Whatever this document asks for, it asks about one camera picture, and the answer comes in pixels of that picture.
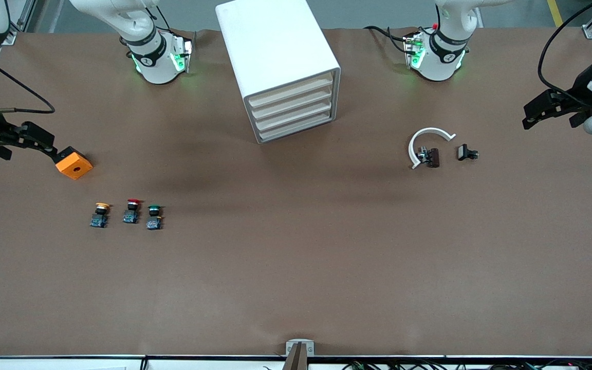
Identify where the green push button switch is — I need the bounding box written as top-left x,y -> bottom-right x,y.
146,205 -> 164,231

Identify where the orange black cube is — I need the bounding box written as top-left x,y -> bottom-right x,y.
54,146 -> 94,180

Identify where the brown table mat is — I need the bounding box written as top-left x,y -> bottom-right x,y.
0,27 -> 592,358

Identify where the orange push button switch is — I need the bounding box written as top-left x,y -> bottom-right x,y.
89,202 -> 110,229

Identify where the red push button switch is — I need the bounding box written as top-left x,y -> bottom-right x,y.
123,198 -> 142,225

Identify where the white curved ring piece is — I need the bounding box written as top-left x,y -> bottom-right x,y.
408,127 -> 456,170

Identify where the black base cable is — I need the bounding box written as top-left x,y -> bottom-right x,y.
364,25 -> 414,55

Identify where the white front frame rail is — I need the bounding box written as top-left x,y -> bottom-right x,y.
0,355 -> 592,370

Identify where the black cable bundle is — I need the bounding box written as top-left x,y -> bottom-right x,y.
342,360 -> 592,370

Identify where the grey metal bracket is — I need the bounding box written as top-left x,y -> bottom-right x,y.
286,339 -> 315,357

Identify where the brown upright post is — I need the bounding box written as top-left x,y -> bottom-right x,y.
282,343 -> 309,370

